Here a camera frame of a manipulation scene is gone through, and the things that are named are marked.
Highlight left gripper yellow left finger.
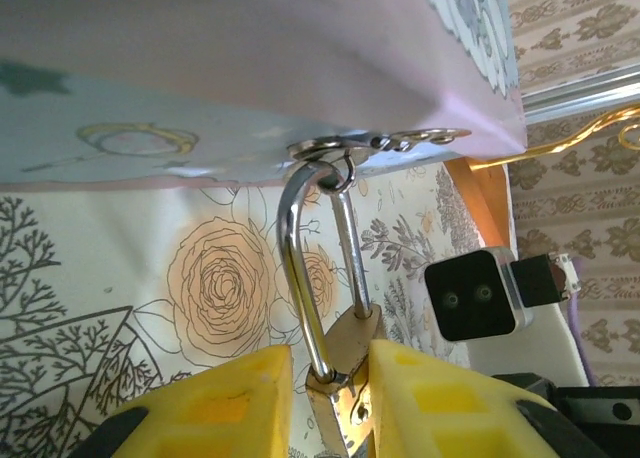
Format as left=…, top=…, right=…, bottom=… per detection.
left=82, top=343, right=294, bottom=458

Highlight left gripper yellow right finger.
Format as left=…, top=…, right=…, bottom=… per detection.
left=366, top=338, right=607, bottom=458

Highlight silver brass padlock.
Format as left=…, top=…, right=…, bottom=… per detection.
left=275, top=158, right=388, bottom=458

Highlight brown wooden stand base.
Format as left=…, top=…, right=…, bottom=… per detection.
left=444, top=156, right=519, bottom=253

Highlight pastel printed cardboard box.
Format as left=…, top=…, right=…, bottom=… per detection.
left=0, top=0, right=529, bottom=190

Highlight purple cable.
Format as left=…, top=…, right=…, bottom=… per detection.
left=563, top=256, right=600, bottom=385

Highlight black silver wrist camera box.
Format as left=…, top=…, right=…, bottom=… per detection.
left=423, top=246, right=537, bottom=343

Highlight black camera cable plug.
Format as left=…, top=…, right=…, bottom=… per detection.
left=510, top=252, right=582, bottom=310

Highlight silver wire hook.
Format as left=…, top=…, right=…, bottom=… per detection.
left=325, top=154, right=359, bottom=193

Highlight silver chain links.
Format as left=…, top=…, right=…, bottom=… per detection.
left=368, top=127, right=473, bottom=153

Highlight silver key ring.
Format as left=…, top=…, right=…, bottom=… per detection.
left=285, top=133, right=382, bottom=164

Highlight aluminium frame rail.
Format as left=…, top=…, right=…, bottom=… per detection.
left=519, top=66, right=640, bottom=125

